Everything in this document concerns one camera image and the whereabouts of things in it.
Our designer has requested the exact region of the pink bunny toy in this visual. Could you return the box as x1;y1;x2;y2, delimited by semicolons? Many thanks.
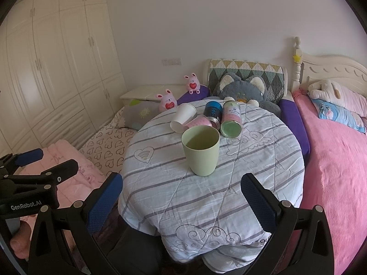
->
184;73;201;94
156;89;178;113

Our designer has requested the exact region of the grey sun print pillow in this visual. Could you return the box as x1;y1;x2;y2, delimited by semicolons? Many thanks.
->
116;100;161;129

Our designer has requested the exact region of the pink and green can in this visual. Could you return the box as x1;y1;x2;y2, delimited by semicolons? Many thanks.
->
220;101;243;138

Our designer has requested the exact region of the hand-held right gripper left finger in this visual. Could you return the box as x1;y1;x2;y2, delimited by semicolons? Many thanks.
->
28;172;124;275

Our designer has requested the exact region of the diamond pattern quilted cover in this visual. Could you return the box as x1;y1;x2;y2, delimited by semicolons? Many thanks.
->
208;59;288;104

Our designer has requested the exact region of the cream wardrobe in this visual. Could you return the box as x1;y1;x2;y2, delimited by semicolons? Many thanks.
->
0;0;128;152

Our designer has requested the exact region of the cream nightstand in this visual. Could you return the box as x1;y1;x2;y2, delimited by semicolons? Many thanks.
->
120;84;190;104

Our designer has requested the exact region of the light green plastic cup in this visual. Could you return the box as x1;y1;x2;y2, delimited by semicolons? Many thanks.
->
181;126;221;177

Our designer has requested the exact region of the pink fleece blanket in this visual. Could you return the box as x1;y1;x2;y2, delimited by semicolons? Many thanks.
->
292;90;367;275

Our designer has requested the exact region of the white and pink plush dog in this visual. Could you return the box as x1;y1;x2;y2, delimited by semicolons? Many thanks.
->
308;79;367;118

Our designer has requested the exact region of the grey striped white quilt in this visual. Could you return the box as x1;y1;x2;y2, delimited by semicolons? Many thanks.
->
117;99;305;264

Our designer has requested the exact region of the light pink quilt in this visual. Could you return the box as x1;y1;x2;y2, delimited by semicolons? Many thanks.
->
13;139;107;260

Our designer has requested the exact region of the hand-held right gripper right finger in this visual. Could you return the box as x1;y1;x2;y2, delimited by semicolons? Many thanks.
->
240;173;335;275

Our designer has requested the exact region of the purple mattress cover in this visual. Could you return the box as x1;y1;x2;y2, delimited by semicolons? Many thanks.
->
176;84;311;157

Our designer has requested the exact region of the pink cup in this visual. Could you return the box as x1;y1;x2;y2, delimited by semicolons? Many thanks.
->
183;114;213;131

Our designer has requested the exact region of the cream bed headboard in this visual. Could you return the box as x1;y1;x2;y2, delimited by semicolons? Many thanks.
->
291;36;367;92

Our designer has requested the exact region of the white paper cup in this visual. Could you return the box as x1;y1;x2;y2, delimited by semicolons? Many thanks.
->
170;103;198;134

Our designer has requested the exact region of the grey cat plush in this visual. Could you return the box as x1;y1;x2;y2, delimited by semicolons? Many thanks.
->
211;72;282;116

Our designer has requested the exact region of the blue cartoon pillow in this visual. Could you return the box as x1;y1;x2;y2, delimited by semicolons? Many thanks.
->
311;99;367;135

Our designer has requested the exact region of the person's left hand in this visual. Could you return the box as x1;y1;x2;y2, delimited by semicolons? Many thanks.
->
10;219;33;260

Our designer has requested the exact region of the heart print sheet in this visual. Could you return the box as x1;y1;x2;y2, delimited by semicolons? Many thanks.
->
78;124;138;178

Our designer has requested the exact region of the blue and black can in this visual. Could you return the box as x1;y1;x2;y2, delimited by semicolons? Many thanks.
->
203;101;224;129

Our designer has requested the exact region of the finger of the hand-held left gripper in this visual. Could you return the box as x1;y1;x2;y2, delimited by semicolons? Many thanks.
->
0;148;44;176
0;159;80;190

